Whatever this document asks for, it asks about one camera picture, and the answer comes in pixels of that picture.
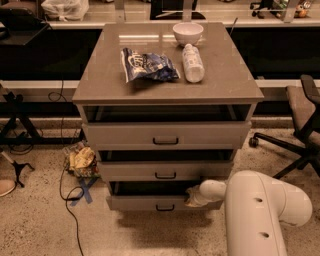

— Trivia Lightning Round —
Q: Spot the grey middle drawer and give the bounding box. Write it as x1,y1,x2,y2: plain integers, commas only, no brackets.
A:
98,161,233,182

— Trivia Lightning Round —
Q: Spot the black tripod stand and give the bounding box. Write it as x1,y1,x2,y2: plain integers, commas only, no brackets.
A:
0,148,34,188

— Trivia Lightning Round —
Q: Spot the white plastic bottle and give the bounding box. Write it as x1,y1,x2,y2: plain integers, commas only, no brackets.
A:
182,44,205,83

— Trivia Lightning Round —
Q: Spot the white plastic bag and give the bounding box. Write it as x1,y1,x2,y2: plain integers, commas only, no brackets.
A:
41,0,89,21

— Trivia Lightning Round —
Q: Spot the grey drawer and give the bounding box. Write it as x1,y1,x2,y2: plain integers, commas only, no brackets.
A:
105,180,224,213
98,161,233,182
82,121,251,151

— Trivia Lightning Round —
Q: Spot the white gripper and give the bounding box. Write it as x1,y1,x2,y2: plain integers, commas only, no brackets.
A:
185,185,216,207

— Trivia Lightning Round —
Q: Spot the black floor cable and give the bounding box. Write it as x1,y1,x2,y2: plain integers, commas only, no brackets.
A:
47,79,86,256

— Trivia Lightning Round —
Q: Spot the grey top drawer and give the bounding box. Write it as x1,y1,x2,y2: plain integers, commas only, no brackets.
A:
82,121,251,151

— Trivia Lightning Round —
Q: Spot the white bowl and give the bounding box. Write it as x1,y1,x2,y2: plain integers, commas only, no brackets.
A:
173,22,204,46

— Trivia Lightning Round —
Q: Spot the grey bottom drawer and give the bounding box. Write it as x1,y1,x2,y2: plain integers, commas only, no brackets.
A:
105,180,224,213

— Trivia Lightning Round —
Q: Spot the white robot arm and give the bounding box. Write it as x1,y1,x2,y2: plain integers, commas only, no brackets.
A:
186,170,313,256

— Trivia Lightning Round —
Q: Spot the grey drawer cabinet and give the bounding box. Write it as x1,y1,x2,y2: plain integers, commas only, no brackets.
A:
71,21,265,210

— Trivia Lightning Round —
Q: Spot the black office chair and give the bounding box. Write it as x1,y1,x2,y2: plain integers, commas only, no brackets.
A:
249,75,320,179

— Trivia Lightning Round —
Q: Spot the black table frame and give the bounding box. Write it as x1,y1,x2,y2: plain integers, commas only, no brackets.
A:
0,87,84,145

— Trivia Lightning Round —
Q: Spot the blue tape cross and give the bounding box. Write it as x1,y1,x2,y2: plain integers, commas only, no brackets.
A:
70,177,98,206

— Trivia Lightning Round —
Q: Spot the blue chip bag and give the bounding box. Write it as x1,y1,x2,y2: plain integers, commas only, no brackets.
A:
121,48,180,82

